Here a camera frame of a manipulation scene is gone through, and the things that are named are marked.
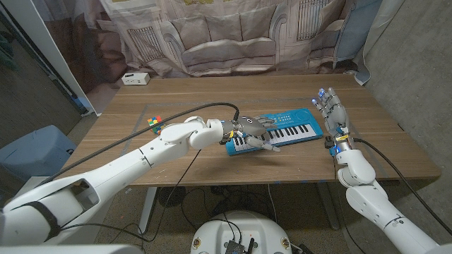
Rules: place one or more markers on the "blue toy piano keyboard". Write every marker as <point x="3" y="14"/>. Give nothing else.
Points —
<point x="300" y="121"/>

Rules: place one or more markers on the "multicoloured rubik's cube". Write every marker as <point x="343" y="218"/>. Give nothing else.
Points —
<point x="154" y="123"/>

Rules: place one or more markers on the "white power strip box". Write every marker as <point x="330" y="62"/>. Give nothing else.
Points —
<point x="136" y="78"/>

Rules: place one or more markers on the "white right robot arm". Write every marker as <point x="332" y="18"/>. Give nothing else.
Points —
<point x="367" y="197"/>

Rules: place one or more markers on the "white table leg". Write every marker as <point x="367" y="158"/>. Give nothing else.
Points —
<point x="147" y="208"/>

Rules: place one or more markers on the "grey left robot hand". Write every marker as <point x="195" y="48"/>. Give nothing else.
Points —
<point x="249" y="128"/>

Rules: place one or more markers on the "blue-grey plastic bin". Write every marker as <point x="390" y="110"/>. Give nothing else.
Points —
<point x="35" y="151"/>

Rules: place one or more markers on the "black round floor fan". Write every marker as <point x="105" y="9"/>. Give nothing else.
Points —
<point x="171" y="196"/>

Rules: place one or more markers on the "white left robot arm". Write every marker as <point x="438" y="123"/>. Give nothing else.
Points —
<point x="116" y="173"/>

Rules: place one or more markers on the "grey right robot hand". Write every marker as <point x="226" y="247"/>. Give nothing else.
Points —
<point x="337" y="116"/>

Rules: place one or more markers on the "grey table leg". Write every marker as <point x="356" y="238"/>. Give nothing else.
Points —
<point x="328" y="208"/>

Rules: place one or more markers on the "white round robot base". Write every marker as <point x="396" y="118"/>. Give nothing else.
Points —
<point x="219" y="229"/>

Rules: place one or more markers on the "black antenna module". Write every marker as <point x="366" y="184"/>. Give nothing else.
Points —
<point x="234" y="247"/>

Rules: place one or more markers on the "white slanted partition post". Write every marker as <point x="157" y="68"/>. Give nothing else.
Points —
<point x="39" y="39"/>

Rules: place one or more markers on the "printed sofa room backdrop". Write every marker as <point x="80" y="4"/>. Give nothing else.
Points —
<point x="226" y="35"/>

